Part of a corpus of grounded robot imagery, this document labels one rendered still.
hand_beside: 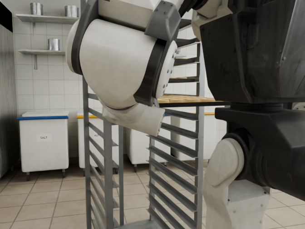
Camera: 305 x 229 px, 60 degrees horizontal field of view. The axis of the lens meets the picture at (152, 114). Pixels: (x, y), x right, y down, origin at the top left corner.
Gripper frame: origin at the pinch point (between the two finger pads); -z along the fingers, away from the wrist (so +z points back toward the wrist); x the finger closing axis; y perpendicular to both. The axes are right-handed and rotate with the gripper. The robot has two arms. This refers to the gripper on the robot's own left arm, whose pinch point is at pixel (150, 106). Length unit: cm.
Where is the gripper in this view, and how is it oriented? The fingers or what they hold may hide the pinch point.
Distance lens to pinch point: 82.6
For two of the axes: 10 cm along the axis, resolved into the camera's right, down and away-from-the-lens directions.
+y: -9.9, -0.1, 1.4
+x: 0.0, -9.9, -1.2
